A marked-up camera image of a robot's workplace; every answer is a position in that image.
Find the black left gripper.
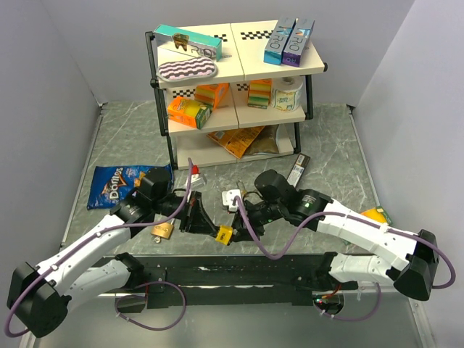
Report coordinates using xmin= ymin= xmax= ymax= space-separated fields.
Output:
xmin=154 ymin=191 xmax=218 ymax=236

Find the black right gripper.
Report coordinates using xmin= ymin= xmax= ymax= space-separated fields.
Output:
xmin=229 ymin=199 xmax=286 ymax=241

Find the small brass padlock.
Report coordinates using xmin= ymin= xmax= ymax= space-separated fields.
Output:
xmin=236 ymin=180 xmax=247 ymax=196

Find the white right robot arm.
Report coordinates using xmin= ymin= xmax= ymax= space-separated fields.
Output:
xmin=222 ymin=170 xmax=439 ymax=301

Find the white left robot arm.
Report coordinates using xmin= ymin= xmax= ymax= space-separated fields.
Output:
xmin=4 ymin=165 xmax=220 ymax=338

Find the large brass padlock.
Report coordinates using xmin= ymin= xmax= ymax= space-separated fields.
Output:
xmin=151 ymin=219 xmax=175 ymax=244

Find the orange snack packet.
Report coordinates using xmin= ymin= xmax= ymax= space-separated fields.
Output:
xmin=207 ymin=126 xmax=265 ymax=159

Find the brown seed bag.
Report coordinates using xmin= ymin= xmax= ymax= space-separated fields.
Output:
xmin=244 ymin=125 xmax=279 ymax=156

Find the blue Doritos chip bag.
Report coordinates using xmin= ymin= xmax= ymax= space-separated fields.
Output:
xmin=86 ymin=165 xmax=174 ymax=210

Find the orange sponge box front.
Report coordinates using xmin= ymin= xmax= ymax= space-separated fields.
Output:
xmin=167 ymin=96 xmax=212 ymax=129

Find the orange sponge box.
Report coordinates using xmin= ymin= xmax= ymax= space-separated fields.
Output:
xmin=194 ymin=83 xmax=229 ymax=109
xmin=167 ymin=96 xmax=212 ymax=129

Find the beige three-tier shelf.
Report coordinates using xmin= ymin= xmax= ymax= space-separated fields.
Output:
xmin=145 ymin=20 xmax=327 ymax=169

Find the orange sponge box rear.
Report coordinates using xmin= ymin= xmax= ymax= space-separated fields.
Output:
xmin=194 ymin=83 xmax=229 ymax=109

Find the orange sponge pack on table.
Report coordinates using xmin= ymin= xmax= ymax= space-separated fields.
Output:
xmin=361 ymin=206 xmax=392 ymax=225

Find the colourful sponge stack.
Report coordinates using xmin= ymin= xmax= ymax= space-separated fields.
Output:
xmin=247 ymin=79 xmax=272 ymax=109

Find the toilet paper roll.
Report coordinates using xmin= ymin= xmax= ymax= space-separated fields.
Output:
xmin=270 ymin=76 xmax=304 ymax=112

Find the blue toothpaste box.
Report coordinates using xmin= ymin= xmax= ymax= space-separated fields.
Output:
xmin=263 ymin=16 xmax=297 ymax=65

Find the teal toothpaste box lying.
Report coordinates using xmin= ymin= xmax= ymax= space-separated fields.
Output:
xmin=153 ymin=25 xmax=222 ymax=62

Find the purple toothpaste box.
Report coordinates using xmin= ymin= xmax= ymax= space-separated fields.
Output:
xmin=282 ymin=18 xmax=315 ymax=67

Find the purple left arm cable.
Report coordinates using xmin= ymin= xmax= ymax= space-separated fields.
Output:
xmin=3 ymin=157 xmax=195 ymax=338

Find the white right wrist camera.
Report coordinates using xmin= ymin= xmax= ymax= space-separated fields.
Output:
xmin=221 ymin=188 xmax=242 ymax=213

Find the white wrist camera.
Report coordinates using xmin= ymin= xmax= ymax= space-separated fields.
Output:
xmin=190 ymin=165 xmax=207 ymax=189
xmin=221 ymin=188 xmax=242 ymax=213

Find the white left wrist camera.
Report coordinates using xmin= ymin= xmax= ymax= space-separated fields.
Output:
xmin=190 ymin=165 xmax=207 ymax=189

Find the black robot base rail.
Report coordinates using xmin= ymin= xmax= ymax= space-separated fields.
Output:
xmin=90 ymin=253 xmax=363 ymax=310

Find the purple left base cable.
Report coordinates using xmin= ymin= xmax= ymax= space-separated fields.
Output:
xmin=114 ymin=281 xmax=188 ymax=332

